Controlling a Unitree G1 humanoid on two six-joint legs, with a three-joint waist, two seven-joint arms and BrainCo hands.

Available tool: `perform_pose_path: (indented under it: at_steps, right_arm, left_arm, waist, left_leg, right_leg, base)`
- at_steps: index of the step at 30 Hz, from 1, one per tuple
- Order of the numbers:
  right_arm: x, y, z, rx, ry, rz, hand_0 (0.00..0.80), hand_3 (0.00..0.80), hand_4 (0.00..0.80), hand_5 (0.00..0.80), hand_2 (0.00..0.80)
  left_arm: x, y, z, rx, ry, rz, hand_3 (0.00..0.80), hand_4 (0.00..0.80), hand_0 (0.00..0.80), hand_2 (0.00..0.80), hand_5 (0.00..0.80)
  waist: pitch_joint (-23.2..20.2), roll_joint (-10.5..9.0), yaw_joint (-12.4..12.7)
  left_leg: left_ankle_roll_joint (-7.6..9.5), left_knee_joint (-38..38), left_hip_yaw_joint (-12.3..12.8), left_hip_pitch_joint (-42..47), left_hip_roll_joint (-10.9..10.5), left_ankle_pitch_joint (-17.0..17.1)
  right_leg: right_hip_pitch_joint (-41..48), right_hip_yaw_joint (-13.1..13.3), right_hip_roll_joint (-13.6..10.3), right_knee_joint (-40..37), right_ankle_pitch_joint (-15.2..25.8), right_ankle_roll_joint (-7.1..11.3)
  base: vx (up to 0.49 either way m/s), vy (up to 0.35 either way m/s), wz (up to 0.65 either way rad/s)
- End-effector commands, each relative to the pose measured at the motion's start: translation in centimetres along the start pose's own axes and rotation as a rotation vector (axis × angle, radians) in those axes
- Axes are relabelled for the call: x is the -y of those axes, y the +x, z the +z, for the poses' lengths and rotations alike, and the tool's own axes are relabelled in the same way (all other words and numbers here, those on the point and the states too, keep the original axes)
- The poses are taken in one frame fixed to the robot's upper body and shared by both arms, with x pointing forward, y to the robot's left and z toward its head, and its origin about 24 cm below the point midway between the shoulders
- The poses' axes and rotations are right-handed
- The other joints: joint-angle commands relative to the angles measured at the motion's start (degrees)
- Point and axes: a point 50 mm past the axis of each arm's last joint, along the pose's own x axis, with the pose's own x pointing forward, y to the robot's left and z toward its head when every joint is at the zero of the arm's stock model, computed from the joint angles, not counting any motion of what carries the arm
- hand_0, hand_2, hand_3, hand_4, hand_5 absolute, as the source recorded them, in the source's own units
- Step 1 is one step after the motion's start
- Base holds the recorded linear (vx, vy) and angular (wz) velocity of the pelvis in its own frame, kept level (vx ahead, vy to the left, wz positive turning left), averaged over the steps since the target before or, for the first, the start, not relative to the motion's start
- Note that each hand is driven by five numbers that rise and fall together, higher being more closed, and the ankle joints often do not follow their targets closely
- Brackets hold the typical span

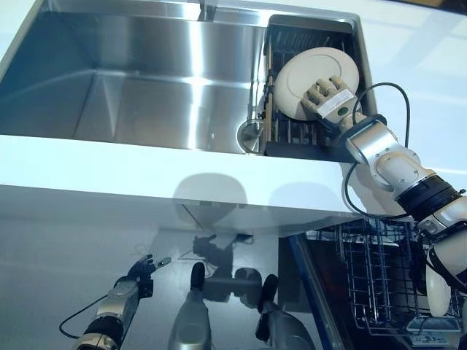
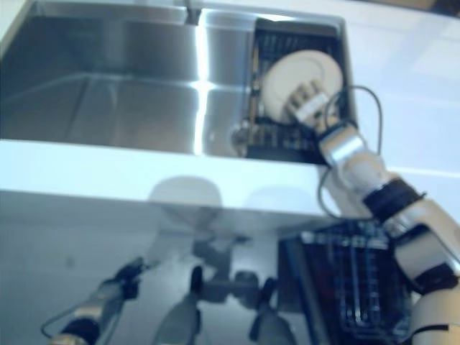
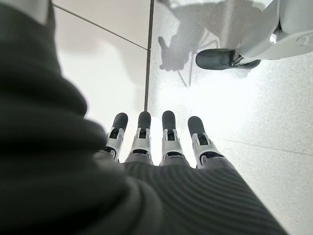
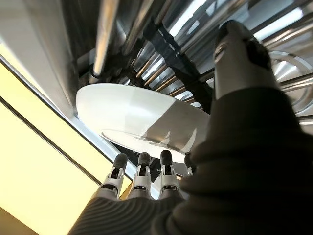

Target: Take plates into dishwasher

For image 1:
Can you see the left robot hand dark palm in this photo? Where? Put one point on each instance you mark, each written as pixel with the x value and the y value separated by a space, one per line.
pixel 140 270

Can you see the right robot hand dark palm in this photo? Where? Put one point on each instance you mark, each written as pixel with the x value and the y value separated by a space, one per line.
pixel 328 98

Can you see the cream round plate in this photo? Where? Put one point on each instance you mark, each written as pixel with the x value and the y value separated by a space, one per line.
pixel 438 295
pixel 303 80

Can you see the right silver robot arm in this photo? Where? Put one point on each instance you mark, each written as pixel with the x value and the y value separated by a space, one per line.
pixel 376 142

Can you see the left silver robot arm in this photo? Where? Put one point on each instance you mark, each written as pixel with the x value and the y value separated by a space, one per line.
pixel 116 304

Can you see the dishwasher lower rack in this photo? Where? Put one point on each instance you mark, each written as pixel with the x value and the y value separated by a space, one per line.
pixel 310 291

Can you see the black sink dish rack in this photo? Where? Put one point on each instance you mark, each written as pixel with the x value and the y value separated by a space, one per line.
pixel 303 151

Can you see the left robot leg black foot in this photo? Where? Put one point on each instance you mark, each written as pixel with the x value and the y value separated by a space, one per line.
pixel 191 317

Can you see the robot leg black foot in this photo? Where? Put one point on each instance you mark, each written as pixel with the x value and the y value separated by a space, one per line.
pixel 281 328
pixel 191 317

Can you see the white cabinet door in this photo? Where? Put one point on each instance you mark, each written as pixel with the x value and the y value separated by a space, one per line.
pixel 91 208
pixel 237 222

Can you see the chrome pull-down faucet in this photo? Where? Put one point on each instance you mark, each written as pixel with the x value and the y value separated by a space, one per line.
pixel 207 9

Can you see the right robot leg black foot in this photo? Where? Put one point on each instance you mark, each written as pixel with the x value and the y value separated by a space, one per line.
pixel 281 328

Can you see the stainless steel sink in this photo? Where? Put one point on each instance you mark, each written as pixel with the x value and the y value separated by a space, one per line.
pixel 146 91

